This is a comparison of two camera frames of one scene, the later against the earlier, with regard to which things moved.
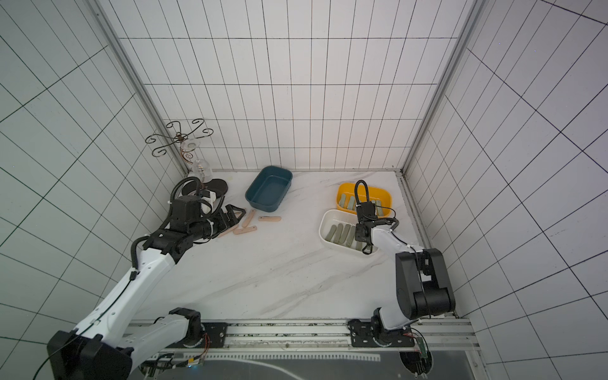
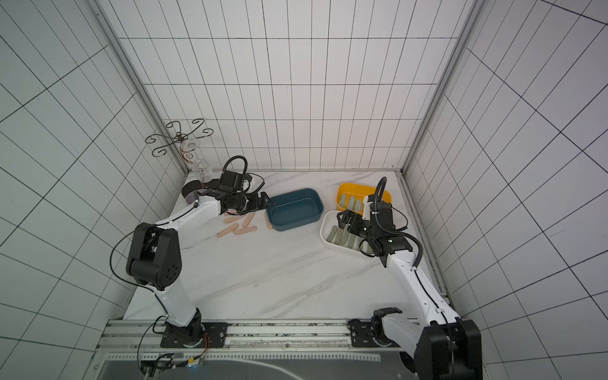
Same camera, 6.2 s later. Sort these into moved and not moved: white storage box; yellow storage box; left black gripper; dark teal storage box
Moved: left black gripper; dark teal storage box
Not moved: white storage box; yellow storage box
